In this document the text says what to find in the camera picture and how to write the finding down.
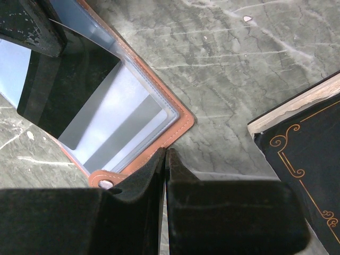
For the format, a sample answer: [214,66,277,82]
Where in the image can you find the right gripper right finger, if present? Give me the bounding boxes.
[165,149,311,254]

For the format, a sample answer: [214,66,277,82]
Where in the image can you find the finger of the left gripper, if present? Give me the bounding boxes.
[1,0,66,57]

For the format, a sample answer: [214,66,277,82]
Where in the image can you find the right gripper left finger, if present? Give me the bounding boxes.
[1,148,165,254]

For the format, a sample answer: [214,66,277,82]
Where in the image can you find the pink leather card holder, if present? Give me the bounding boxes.
[1,1,194,187]

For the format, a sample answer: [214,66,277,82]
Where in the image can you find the white silver VIP card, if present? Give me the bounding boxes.
[58,63,179,173]

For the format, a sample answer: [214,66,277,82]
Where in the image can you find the black book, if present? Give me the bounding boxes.
[248,72,339,254]

